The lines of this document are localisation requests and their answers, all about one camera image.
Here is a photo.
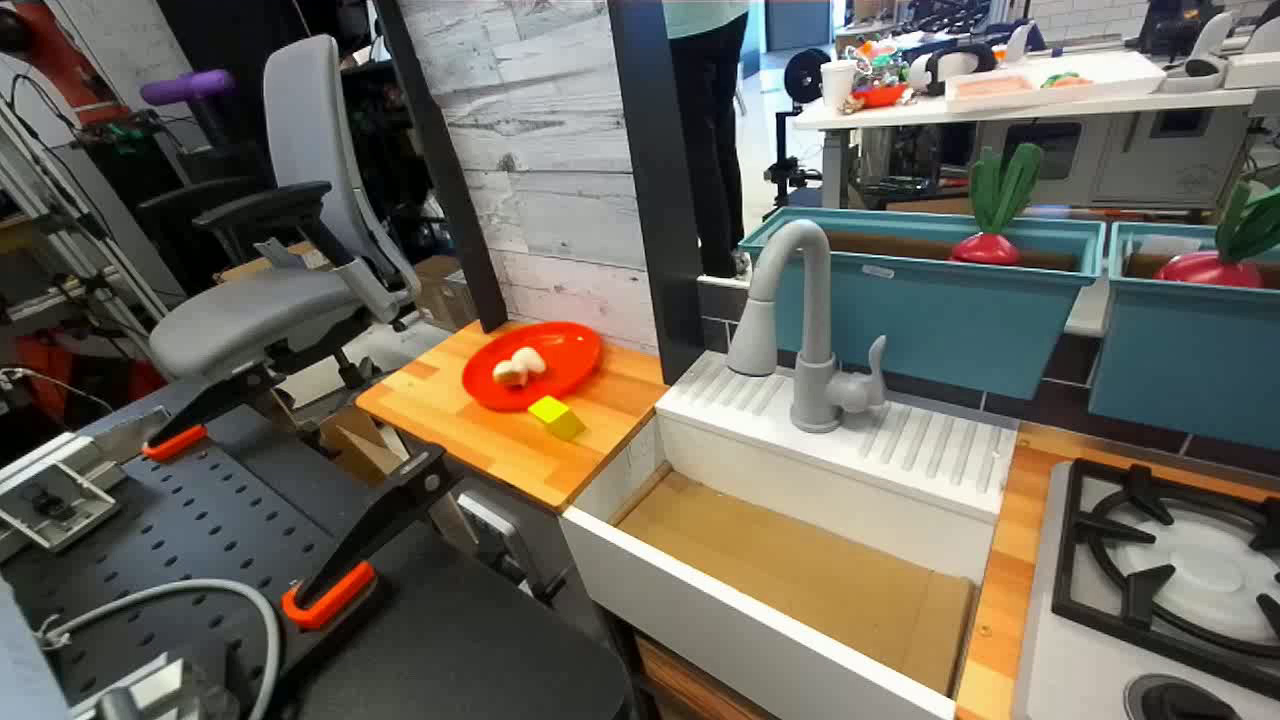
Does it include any white toy sink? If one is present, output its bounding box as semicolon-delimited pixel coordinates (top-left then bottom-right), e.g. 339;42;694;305
556;348;1022;720

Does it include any yellow block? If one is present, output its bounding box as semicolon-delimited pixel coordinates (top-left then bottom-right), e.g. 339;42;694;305
526;392;590;445

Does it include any black vertical post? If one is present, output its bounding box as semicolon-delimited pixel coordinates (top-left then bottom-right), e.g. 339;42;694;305
604;0;710;388

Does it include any red radish toy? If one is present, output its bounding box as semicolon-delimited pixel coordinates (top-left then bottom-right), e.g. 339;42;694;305
1151;175;1280;291
950;141;1049;266

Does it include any white background table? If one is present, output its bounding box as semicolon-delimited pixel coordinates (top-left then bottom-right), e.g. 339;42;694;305
793;52;1260;213

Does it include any teal planter box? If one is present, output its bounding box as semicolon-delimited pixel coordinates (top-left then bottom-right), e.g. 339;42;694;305
735;203;1113;403
1088;215;1280;451

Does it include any black stove grate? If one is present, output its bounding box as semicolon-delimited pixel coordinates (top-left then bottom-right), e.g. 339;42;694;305
1049;458;1280;704

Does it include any grey toy faucet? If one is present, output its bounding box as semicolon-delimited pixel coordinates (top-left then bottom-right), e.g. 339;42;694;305
725;215;894;436

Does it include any red bowl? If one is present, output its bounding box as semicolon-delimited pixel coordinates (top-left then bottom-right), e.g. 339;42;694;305
851;81;912;113
462;318;608;417

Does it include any purple roller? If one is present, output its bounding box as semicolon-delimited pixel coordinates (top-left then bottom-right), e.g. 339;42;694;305
137;64;241;113

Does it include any white cup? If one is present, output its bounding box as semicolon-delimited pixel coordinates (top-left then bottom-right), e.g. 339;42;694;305
816;55;859;117

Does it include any white stove top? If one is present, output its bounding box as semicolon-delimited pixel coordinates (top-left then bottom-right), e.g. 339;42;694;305
1011;457;1280;720

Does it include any small white doll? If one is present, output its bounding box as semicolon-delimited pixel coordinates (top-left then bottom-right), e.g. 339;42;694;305
490;342;554;392

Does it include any black clamp orange handle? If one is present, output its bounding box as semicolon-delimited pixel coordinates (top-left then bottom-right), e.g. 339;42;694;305
276;447;458;636
139;358;282;468

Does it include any black diagonal beam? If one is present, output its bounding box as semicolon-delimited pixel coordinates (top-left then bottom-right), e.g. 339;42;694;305
370;0;514;336

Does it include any black stove knob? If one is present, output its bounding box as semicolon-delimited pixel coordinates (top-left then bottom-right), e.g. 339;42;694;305
1126;670;1245;720

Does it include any grey office chair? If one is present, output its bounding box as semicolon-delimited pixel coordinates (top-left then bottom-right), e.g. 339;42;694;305
137;32;427;392

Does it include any person in dark trousers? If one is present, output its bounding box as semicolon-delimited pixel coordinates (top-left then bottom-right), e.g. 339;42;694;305
660;0;772;278

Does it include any grey cable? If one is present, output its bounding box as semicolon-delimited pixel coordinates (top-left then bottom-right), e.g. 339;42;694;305
35;577;288;720

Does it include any metal mounting bracket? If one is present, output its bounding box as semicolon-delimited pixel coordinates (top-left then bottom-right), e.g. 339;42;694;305
0;457;124;554

